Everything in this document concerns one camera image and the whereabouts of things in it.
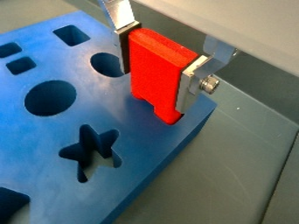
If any red square-circle peg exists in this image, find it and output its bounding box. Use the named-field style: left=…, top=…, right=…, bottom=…
left=128, top=28, right=199, bottom=124

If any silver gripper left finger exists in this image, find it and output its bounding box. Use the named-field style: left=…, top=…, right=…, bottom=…
left=97, top=0, right=142, bottom=74

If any blue shape-sorter block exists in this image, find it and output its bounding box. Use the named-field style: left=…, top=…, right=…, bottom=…
left=0, top=11, right=216, bottom=224

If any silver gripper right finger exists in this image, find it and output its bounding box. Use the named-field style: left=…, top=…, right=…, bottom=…
left=175, top=35, right=239, bottom=114

